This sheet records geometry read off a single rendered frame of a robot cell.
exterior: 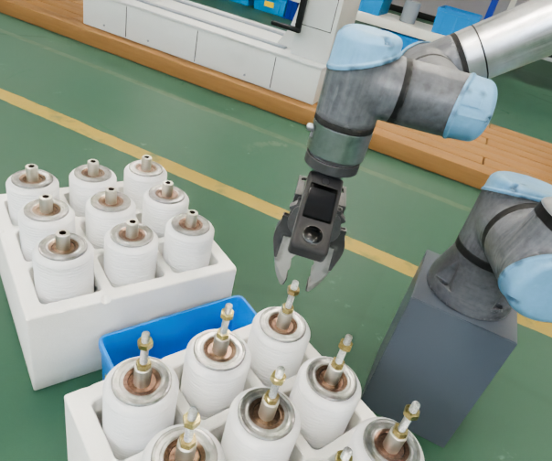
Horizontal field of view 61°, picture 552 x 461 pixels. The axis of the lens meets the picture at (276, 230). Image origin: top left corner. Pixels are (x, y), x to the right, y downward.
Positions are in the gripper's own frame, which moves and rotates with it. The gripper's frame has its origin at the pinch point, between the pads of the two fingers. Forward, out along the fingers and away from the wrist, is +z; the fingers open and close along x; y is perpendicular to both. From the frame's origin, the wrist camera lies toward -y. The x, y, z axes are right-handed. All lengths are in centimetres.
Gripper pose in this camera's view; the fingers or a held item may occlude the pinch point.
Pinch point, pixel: (295, 283)
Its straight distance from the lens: 69.2
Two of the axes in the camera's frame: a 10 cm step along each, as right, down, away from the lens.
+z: -2.1, 8.2, 5.4
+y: 1.4, -5.2, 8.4
